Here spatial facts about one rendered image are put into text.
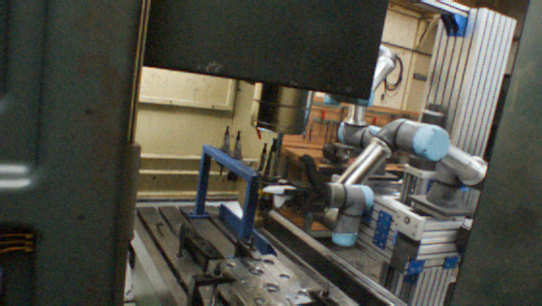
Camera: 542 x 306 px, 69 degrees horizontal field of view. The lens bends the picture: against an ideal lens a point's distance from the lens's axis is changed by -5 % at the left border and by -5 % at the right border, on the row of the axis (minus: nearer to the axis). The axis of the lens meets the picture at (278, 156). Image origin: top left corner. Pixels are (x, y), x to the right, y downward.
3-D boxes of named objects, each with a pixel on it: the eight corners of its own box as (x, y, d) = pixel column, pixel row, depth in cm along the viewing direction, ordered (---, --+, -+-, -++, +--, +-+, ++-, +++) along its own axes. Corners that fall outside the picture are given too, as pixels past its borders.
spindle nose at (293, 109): (243, 121, 118) (250, 79, 116) (294, 128, 123) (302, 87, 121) (256, 131, 103) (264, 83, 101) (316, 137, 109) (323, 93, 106)
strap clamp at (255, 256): (240, 266, 145) (247, 227, 142) (257, 285, 134) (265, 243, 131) (231, 267, 143) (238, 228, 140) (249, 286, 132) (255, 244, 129)
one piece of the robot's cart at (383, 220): (373, 242, 203) (380, 209, 200) (384, 250, 195) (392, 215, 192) (371, 243, 202) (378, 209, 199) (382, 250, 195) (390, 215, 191)
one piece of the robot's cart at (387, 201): (391, 237, 228) (403, 191, 223) (440, 267, 197) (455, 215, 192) (353, 239, 216) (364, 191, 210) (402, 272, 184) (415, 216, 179)
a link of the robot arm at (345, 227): (338, 233, 138) (345, 202, 136) (359, 247, 129) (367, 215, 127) (319, 234, 134) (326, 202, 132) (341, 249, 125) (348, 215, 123)
